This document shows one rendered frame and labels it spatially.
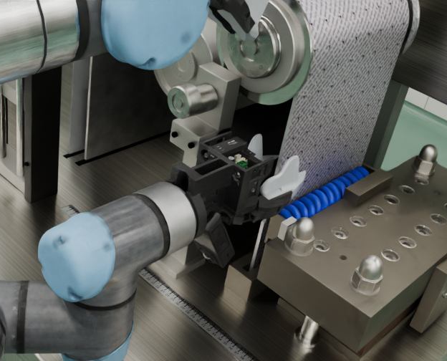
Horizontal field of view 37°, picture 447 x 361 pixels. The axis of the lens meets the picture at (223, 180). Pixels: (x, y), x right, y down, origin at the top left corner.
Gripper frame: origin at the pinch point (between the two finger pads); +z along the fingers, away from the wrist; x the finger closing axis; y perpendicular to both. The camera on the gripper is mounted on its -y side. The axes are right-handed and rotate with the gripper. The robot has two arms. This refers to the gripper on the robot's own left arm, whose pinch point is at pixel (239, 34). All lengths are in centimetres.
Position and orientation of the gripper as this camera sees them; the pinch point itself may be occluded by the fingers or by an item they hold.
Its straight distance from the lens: 76.8
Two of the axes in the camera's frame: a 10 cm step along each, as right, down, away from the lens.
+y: 5.6, -8.3, 0.1
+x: -7.2, -4.8, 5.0
